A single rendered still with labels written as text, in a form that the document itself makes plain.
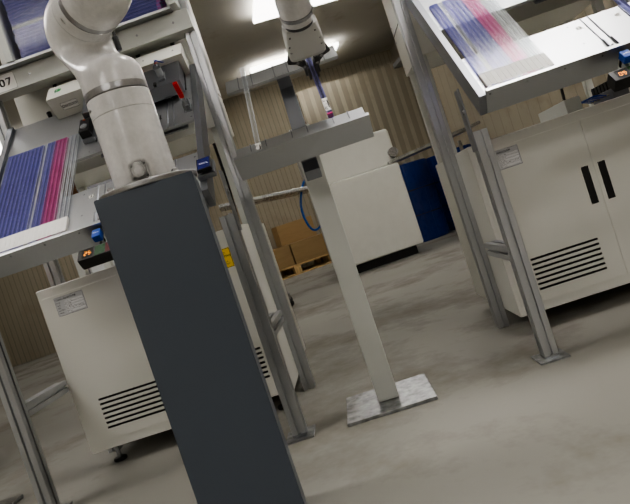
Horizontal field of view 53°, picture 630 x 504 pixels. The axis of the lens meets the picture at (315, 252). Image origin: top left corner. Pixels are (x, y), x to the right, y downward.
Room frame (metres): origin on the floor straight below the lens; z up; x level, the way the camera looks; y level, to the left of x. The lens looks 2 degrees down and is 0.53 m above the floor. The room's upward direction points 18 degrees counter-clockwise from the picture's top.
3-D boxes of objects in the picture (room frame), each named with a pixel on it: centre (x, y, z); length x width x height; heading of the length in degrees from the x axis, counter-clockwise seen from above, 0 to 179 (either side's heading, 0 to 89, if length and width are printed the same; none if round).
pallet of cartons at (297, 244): (8.94, 0.40, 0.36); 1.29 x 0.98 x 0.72; 96
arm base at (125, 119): (1.21, 0.26, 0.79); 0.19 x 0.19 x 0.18
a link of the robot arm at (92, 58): (1.24, 0.28, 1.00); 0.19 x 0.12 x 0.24; 39
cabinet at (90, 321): (2.35, 0.53, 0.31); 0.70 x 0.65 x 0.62; 87
